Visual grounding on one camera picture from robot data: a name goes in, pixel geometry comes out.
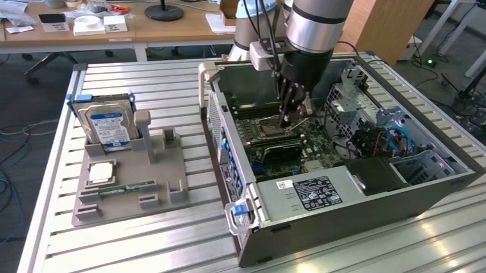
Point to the black regulatory label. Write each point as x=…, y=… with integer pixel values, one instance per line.
x=228, y=182

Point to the stack of papers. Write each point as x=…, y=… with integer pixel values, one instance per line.
x=217, y=24

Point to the silver CPU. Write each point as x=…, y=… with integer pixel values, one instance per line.
x=100, y=172

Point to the green RAM stick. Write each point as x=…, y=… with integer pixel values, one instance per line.
x=125, y=187

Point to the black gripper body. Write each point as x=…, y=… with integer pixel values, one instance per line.
x=303, y=71

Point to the black chair base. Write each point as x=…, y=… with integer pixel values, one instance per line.
x=49, y=61

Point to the green graphics card black shroud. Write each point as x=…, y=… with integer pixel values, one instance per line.
x=281, y=153

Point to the silver chipset heatsink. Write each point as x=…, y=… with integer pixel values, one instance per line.
x=316, y=166

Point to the CPU socket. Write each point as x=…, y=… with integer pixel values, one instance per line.
x=267, y=128

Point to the white box with black top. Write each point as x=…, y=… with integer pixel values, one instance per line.
x=54, y=26

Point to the black round lamp base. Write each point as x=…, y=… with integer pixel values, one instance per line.
x=163, y=12

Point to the green motherboard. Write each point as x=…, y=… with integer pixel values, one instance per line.
x=315, y=142

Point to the metal disk bay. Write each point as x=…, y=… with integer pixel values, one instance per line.
x=352, y=113

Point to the flat white box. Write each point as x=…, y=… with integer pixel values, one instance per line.
x=91, y=32

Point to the grey parts rack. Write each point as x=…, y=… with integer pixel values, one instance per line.
x=159, y=170

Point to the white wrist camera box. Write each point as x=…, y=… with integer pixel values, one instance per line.
x=259, y=57

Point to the grey open PC case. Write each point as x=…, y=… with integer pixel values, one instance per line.
x=342, y=233

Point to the white tape roll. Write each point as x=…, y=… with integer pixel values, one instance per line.
x=77, y=22

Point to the wooden desk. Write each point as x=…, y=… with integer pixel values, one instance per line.
x=171, y=28

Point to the wooden cabinet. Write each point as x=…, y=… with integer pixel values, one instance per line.
x=387, y=28

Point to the clear plastic bag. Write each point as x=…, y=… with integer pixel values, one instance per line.
x=14, y=12

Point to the plain white box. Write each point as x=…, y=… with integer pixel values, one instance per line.
x=115, y=24

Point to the hard disk with blue carrier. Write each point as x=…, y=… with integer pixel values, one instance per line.
x=108, y=125

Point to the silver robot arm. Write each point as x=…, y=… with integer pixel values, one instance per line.
x=315, y=25

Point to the red and white card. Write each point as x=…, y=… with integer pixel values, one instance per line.
x=20, y=29

